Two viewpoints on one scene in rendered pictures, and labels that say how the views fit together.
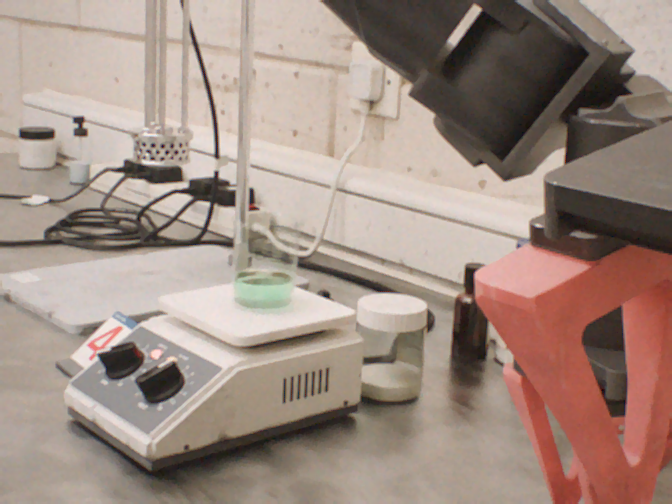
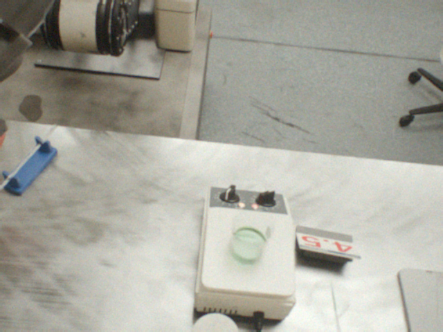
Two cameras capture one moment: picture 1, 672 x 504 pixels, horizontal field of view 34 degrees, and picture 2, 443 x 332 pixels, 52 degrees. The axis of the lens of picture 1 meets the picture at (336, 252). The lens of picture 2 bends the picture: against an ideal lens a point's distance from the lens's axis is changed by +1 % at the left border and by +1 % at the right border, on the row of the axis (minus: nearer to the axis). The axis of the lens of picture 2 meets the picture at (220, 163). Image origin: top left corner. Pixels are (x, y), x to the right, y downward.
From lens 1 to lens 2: 1.04 m
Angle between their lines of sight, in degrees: 100
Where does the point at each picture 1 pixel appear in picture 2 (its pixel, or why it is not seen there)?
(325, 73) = not seen: outside the picture
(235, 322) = (228, 218)
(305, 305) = (230, 268)
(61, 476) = (228, 173)
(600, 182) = not seen: outside the picture
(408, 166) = not seen: outside the picture
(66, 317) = (414, 272)
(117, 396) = (248, 193)
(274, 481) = (167, 227)
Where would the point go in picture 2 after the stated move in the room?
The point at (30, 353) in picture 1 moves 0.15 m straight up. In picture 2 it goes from (373, 235) to (413, 181)
